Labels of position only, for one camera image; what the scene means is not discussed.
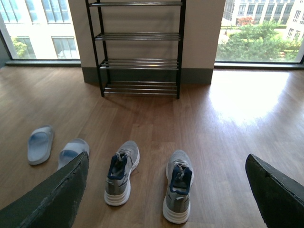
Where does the light blue slide sandal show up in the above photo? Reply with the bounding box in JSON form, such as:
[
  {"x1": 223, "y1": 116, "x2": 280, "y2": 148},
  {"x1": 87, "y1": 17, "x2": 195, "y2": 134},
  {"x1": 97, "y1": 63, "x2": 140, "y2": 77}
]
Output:
[
  {"x1": 28, "y1": 125, "x2": 54, "y2": 165},
  {"x1": 57, "y1": 138, "x2": 90, "y2": 170}
]

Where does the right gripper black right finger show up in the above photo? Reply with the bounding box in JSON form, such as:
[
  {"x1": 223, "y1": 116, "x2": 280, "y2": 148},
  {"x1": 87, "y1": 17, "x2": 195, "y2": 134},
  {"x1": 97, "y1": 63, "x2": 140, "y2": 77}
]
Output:
[{"x1": 245, "y1": 154, "x2": 304, "y2": 228}]

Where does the black metal shoe rack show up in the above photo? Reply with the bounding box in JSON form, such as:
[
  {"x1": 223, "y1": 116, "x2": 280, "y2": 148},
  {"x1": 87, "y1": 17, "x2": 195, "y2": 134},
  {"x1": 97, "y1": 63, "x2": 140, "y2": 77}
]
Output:
[{"x1": 85, "y1": 0, "x2": 186, "y2": 98}]

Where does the grey sneaker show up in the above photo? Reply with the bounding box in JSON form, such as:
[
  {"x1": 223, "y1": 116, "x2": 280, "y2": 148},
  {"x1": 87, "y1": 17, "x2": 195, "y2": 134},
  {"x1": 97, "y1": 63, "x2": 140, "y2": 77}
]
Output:
[
  {"x1": 104, "y1": 141, "x2": 140, "y2": 206},
  {"x1": 162, "y1": 150, "x2": 194, "y2": 224}
]

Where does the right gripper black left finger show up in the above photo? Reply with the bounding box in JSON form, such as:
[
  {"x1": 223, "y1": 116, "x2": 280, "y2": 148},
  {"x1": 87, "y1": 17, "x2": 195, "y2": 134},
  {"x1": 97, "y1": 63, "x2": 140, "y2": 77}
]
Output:
[{"x1": 0, "y1": 152, "x2": 89, "y2": 228}]

